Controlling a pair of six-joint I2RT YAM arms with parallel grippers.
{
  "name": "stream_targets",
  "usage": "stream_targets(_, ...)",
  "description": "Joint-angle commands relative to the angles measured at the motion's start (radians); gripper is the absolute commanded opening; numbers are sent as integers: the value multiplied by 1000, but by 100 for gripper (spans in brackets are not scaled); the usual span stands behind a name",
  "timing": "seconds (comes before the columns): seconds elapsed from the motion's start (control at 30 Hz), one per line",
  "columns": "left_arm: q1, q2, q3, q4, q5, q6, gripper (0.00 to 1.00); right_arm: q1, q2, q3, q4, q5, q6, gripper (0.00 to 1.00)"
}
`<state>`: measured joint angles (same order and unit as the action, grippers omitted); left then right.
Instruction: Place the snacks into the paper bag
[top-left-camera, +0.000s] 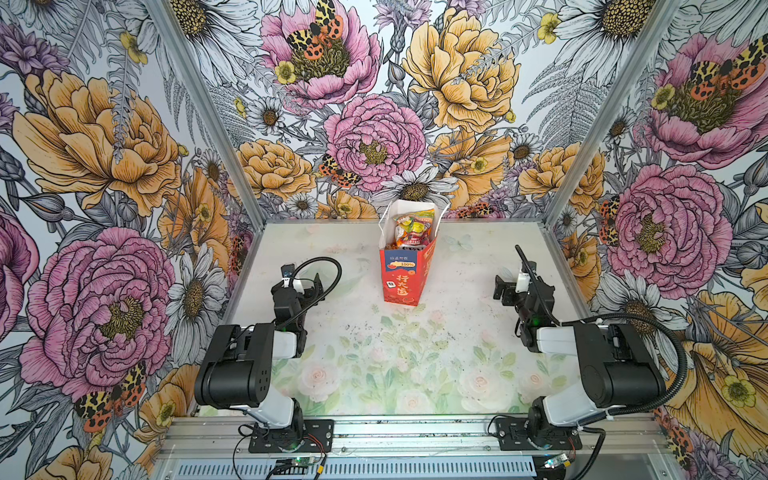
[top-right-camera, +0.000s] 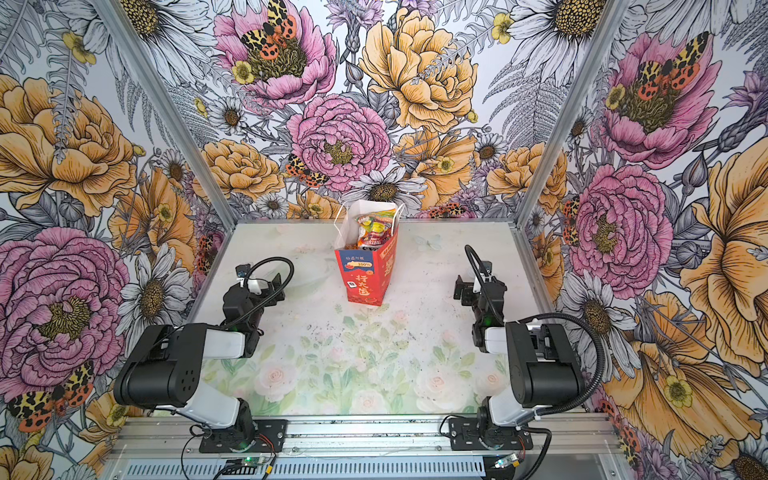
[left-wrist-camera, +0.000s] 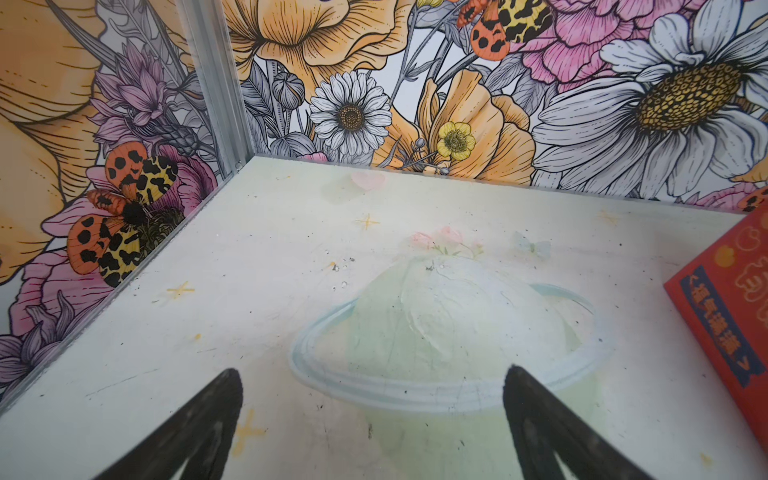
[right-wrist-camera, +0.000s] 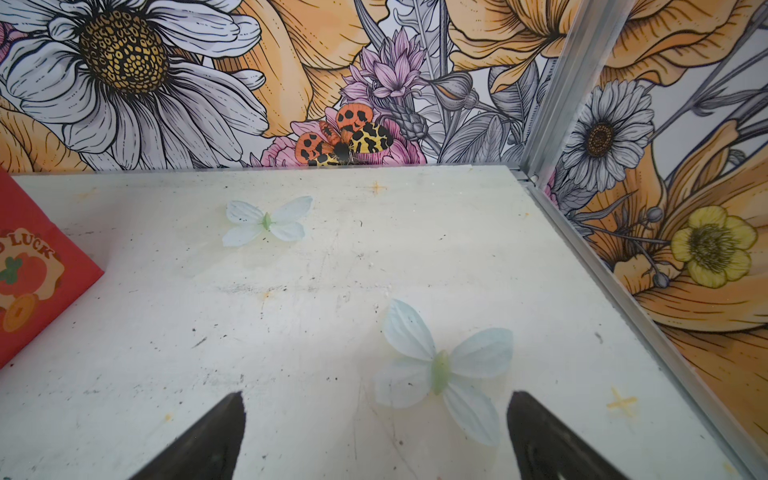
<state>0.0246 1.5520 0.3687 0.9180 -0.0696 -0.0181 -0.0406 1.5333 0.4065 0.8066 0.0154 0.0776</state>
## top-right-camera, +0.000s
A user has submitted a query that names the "red white paper bag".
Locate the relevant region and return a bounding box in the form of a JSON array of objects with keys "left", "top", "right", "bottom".
[{"left": 334, "top": 200, "right": 403, "bottom": 306}]

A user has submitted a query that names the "orange snack packet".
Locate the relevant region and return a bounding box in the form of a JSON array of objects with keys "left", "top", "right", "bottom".
[{"left": 356, "top": 209, "right": 397, "bottom": 250}]

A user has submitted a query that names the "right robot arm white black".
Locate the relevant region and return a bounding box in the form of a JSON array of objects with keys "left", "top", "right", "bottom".
[{"left": 448, "top": 277, "right": 585, "bottom": 451}]

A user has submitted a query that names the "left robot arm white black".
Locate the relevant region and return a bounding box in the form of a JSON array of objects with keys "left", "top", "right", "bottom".
[{"left": 113, "top": 274, "right": 285, "bottom": 452}]

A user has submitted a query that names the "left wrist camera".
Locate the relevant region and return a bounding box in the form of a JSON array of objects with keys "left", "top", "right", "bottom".
[{"left": 235, "top": 263, "right": 259, "bottom": 291}]

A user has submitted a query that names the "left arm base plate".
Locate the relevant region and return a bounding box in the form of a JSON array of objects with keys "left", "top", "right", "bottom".
[{"left": 198, "top": 419, "right": 288, "bottom": 454}]

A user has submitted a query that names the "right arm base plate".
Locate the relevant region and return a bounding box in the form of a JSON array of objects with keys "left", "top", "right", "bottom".
[{"left": 439, "top": 415, "right": 533, "bottom": 451}]

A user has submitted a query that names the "aluminium front rail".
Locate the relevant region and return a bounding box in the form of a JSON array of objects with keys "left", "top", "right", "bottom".
[{"left": 107, "top": 412, "right": 622, "bottom": 462}]

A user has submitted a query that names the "white vented cable duct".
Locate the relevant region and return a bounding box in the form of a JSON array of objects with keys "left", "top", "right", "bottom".
[{"left": 112, "top": 456, "right": 486, "bottom": 479}]

